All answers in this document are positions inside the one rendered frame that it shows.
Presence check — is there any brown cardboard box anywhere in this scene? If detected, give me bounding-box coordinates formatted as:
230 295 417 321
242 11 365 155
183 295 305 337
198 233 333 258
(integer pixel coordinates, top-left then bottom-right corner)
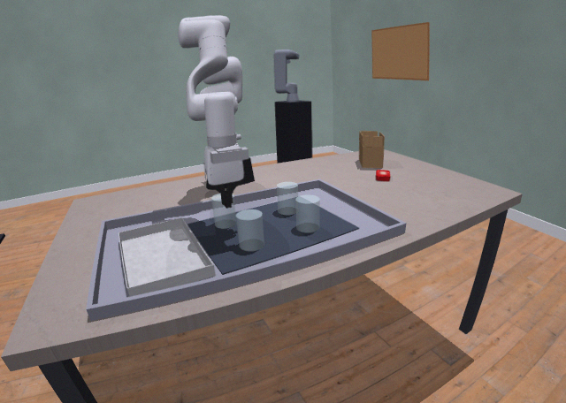
359 131 385 168

